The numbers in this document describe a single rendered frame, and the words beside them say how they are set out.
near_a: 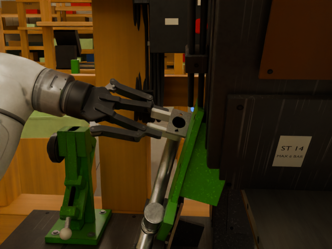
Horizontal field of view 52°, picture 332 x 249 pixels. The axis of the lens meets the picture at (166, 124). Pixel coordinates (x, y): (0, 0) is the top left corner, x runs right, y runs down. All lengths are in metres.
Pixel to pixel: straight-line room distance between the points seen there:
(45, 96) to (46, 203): 0.54
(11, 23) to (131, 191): 10.54
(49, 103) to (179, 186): 0.30
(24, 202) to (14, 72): 0.57
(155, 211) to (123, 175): 0.40
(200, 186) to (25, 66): 0.40
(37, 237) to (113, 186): 0.25
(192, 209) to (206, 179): 0.48
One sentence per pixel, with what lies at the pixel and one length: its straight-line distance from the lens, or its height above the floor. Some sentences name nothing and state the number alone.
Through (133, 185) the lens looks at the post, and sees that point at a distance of 1.02.
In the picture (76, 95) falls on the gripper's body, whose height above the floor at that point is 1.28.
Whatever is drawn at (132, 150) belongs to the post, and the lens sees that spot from 0.98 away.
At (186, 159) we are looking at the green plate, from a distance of 0.57.
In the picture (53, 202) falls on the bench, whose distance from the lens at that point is 1.16.
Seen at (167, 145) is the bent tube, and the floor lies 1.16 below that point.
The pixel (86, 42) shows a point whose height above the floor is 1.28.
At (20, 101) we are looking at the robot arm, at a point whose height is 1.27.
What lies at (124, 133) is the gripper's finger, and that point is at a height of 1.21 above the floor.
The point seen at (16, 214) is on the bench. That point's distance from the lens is 1.13.
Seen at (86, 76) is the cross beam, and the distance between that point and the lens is 1.06.
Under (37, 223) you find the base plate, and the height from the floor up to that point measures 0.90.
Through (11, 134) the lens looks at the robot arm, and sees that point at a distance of 0.70.
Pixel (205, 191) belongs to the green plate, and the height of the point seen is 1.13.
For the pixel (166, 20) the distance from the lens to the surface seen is 0.81.
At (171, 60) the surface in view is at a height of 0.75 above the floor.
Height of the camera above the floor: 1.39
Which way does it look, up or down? 14 degrees down
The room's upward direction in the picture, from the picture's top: straight up
